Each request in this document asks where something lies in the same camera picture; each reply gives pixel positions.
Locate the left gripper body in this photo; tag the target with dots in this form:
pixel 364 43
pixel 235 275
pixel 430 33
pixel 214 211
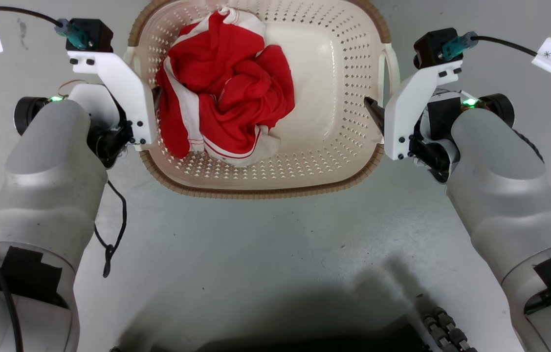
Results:
pixel 109 139

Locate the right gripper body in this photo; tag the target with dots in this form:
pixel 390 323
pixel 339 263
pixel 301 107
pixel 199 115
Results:
pixel 439 122

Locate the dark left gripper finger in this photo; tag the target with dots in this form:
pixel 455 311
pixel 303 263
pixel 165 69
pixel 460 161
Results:
pixel 156 100

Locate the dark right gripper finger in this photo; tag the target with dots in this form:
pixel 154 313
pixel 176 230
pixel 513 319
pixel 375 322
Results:
pixel 377 115

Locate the cream perforated laundry basket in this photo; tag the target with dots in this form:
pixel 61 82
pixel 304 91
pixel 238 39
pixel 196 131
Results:
pixel 324 73

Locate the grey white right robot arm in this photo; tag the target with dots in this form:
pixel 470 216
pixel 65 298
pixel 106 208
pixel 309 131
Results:
pixel 505 195

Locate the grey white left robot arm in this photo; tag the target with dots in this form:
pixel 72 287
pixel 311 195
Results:
pixel 45 195

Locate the red and white garment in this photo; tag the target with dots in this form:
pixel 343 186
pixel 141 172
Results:
pixel 229 88

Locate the white left camera bracket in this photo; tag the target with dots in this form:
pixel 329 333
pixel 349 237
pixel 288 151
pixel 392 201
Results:
pixel 128 93

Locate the white camera bracket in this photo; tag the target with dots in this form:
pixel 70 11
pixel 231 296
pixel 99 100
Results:
pixel 128 93
pixel 409 107

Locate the white right camera bracket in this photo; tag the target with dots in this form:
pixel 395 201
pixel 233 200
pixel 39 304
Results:
pixel 409 107

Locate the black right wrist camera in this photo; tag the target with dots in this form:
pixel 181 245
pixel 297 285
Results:
pixel 434 46

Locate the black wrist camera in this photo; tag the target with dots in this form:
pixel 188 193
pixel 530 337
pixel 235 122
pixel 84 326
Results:
pixel 434 46
pixel 92 34

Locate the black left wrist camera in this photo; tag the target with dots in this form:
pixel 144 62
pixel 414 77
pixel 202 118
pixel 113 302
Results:
pixel 92 34

